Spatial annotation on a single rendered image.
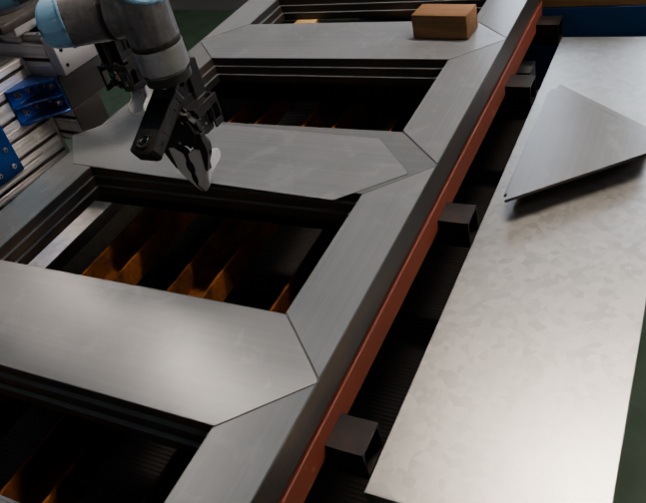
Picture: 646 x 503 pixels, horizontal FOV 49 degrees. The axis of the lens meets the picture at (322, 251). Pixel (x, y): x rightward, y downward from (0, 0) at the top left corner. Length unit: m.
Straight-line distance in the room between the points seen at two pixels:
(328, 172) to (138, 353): 0.43
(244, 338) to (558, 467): 0.40
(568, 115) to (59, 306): 0.92
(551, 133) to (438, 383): 0.56
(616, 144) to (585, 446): 0.58
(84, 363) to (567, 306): 0.65
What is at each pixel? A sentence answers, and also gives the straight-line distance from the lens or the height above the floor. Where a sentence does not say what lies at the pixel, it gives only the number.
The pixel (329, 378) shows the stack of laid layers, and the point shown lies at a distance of 0.85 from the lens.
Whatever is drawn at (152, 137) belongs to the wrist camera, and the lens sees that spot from 1.08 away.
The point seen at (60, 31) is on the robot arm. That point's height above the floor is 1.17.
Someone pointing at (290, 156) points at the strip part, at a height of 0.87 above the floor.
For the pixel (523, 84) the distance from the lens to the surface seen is 1.51.
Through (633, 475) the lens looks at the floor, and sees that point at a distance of 1.77.
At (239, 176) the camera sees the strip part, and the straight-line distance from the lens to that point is 1.21.
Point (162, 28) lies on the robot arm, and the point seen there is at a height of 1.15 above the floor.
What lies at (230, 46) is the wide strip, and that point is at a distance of 1.73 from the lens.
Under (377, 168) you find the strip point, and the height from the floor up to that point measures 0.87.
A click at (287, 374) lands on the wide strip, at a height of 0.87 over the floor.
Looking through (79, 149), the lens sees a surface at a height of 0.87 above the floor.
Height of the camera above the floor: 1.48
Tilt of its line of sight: 38 degrees down
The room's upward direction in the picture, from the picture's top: 15 degrees counter-clockwise
